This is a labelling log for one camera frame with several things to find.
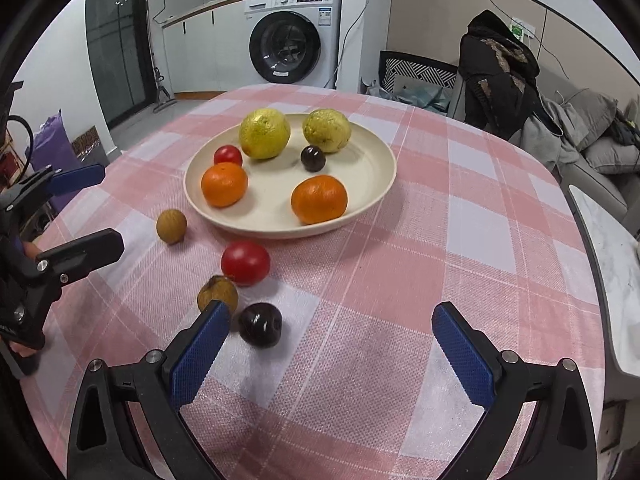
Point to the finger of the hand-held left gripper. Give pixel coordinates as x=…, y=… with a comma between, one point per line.
x=82, y=255
x=77, y=179

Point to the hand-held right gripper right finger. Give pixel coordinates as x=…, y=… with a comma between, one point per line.
x=465, y=355

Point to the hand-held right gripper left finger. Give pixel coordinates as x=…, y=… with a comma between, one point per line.
x=200, y=355

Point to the brown longan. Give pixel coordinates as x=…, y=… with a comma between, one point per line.
x=217, y=291
x=171, y=226

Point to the dark purple plum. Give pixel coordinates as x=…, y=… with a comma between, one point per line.
x=313, y=157
x=260, y=324

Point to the large red tomato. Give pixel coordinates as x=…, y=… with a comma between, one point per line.
x=245, y=262

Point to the orange tangerine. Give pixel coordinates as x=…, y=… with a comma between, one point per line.
x=225, y=185
x=319, y=199

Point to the small red tomato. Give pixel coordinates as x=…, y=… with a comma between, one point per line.
x=228, y=155

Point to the cream round plate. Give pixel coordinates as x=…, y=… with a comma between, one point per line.
x=280, y=210

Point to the large yellow guava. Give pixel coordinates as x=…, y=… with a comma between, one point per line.
x=265, y=135

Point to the small speckled green guava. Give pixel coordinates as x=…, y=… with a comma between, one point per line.
x=327, y=130

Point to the person's left hand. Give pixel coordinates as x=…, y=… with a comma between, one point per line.
x=31, y=251

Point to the brown patterned box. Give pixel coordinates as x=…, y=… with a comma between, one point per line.
x=90, y=147

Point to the purple bag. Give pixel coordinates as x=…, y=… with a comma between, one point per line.
x=50, y=145

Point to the pink checked tablecloth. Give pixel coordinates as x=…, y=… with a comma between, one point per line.
x=400, y=285

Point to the floor mop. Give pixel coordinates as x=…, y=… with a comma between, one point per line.
x=161, y=92

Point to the dark glass door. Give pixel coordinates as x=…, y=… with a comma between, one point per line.
x=117, y=45

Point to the white marble table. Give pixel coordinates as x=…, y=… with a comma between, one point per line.
x=615, y=270

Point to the white kitchen counter cabinets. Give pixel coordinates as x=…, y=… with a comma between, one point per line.
x=205, y=50

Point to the grey sofa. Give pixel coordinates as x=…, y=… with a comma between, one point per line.
x=595, y=185

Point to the grey cushion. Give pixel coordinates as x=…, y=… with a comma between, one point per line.
x=615, y=157
x=590, y=117

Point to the white washing machine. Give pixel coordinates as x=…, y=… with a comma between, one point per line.
x=295, y=35

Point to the teal plastic bag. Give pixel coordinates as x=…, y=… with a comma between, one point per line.
x=420, y=95

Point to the black jacket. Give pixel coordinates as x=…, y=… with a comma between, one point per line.
x=495, y=85

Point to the dark clothes pile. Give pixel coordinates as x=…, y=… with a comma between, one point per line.
x=625, y=127

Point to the black white patterned box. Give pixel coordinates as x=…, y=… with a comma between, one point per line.
x=415, y=67

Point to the wall outlet with green plug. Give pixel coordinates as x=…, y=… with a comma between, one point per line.
x=520, y=30

